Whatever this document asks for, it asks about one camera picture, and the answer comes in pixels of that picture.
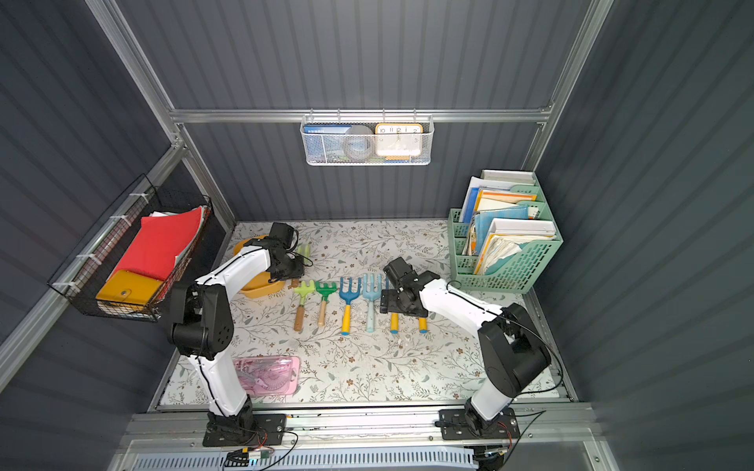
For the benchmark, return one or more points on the lime green rake wooden handle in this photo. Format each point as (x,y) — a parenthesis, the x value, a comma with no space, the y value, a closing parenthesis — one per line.
(303,290)

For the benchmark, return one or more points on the grey tape roll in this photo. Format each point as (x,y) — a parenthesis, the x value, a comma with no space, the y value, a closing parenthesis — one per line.
(358,144)

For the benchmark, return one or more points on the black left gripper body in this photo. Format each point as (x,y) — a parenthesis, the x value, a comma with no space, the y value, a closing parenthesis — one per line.
(289,268)

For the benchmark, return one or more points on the black wire side basket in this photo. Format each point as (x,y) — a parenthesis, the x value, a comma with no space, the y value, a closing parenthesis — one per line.
(86,271)

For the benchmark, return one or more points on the yellow plastic storage box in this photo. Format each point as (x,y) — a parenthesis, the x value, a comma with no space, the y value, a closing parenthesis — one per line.
(261,286)

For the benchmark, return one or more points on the green plastic file organizer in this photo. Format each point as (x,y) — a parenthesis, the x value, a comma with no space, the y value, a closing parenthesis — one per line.
(518,277)

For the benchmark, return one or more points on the yellow white clock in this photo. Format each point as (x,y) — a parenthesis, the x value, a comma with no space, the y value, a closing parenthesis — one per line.
(398,141)

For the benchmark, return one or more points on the red folder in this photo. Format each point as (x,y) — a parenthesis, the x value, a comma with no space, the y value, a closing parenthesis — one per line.
(161,240)

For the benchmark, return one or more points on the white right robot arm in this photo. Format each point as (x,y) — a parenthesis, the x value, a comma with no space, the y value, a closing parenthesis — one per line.
(513,353)

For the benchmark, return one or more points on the blue box in basket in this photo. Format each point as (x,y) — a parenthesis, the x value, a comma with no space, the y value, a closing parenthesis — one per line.
(323,143)

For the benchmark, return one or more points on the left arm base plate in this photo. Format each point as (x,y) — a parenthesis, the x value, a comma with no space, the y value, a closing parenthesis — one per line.
(244,430)

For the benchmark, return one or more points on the yellow box in basket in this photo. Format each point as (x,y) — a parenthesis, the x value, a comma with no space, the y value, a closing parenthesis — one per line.
(129,287)

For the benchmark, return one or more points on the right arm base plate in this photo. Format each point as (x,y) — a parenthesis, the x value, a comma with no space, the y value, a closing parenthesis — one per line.
(458,424)

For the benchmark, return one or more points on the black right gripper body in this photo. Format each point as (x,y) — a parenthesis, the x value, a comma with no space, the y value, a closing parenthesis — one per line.
(403,300)

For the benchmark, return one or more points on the light blue rake pale handle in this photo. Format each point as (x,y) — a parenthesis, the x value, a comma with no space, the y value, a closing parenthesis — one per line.
(371,290)

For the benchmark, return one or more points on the papers and folders stack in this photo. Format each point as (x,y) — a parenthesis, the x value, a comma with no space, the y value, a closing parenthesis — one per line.
(505,213)

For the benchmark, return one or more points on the pink plastic case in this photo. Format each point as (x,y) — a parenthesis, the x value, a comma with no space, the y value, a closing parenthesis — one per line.
(268,375)

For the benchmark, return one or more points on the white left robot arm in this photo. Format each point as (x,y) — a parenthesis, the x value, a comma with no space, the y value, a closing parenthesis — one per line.
(200,322)

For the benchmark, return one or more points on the white wire wall basket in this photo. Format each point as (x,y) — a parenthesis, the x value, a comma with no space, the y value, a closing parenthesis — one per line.
(372,121)

